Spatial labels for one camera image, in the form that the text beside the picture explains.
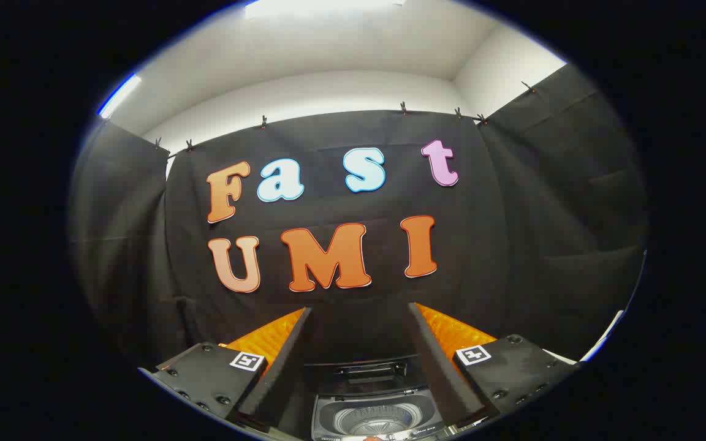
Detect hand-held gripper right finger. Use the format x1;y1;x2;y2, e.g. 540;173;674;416
408;302;582;429

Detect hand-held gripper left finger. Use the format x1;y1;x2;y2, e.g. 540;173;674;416
139;306;313;432

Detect grey washing machine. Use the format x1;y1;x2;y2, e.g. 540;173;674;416
311;392;452;441

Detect narrow white panel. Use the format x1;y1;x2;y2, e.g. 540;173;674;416
580;309;626;363

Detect row of black clips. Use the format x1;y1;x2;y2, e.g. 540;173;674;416
154;81;537;151

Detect ceiling light panel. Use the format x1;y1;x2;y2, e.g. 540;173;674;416
97;73;142;119
244;0;406;19

